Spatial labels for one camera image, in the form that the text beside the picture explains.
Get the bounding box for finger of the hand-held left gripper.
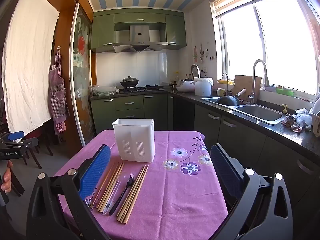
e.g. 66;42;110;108
15;137;39;152
0;131;25;143

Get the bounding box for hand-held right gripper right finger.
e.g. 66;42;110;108
210;143;293;240

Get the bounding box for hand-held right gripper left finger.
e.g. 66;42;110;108
26;144;112;240

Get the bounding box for clear plastic spoon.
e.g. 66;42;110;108
102;176;125;217

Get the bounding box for black plastic fork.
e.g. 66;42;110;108
109;172;135;216

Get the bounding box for white plastic utensil holder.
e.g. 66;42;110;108
112;118;156;163

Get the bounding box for person's left hand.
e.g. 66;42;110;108
0;160;13;193

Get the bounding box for green sink base cabinet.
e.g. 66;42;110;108
172;96;320;220

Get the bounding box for pink checked apron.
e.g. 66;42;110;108
48;46;70;135

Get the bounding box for purple floral tablecloth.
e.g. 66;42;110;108
54;129;229;240

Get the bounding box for white hanging cloth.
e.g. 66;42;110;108
1;0;60;143

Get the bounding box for stainless steel double sink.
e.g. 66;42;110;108
200;95;287;126

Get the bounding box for green stove base cabinet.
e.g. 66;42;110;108
90;92;174;132

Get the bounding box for plastic bag of greens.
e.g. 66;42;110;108
91;85;120;97

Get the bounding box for crumpled dish rag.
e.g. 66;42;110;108
280;115;303;133

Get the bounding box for glass sliding door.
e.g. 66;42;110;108
69;2;97;148

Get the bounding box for small steel faucet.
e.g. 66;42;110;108
222;73;229;98

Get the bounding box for white plastic bucket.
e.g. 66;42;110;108
194;77;214;96

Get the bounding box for black kitchen countertop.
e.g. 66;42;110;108
90;87;320;159

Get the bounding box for wooden cutting board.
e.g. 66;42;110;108
229;75;262;100

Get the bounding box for black lidded wok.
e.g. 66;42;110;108
120;76;139;88

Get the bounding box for white rice cooker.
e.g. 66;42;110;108
176;79;196;92

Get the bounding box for clear plastic bag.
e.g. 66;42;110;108
296;108;313;127

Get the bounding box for tall steel faucet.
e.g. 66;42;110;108
247;59;270;105

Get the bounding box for black gas stove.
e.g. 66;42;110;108
119;85;165;93

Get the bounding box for green plastic basket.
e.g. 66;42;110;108
275;85;295;97

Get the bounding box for white dish rack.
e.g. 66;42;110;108
309;102;320;137

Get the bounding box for white thermos pot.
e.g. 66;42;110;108
191;64;201;80

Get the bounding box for hanging kitchen tools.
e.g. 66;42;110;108
192;44;209;63

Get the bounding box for kitchen window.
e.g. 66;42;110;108
216;0;320;95

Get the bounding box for steel range hood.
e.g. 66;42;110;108
112;24;169;53

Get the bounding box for black wok wooden handle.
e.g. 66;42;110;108
216;89;247;106

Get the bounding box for green wall cabinets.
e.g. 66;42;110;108
90;9;188;53

